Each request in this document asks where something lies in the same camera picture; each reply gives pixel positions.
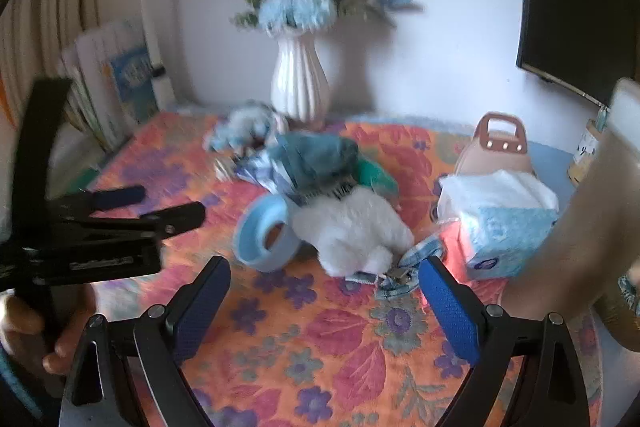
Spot floral orange tablecloth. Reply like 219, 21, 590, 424
96, 114, 468, 426

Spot person's left hand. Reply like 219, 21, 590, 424
1, 284, 96, 376

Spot dark teal cloth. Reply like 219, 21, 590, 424
266, 132, 360, 194

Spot blue plaid bow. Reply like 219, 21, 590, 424
345, 235, 445, 301

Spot blue stitch plush toy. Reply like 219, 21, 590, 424
203, 101, 290, 157

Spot white ribbed ceramic vase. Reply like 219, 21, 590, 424
271, 30, 330, 128

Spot white fluffy plush toy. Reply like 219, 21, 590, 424
291, 186, 414, 277

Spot blue tissue pack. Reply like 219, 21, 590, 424
437, 170, 560, 280

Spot light blue tape roll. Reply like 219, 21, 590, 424
233, 194, 303, 273

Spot stack of children's books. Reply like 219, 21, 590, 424
58, 18, 158, 150

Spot green plastic toy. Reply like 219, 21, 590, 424
354, 156, 399, 200

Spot cork pen holder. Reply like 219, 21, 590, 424
567, 106, 608, 186

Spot blue printed plastic package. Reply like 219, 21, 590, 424
233, 150, 358, 206

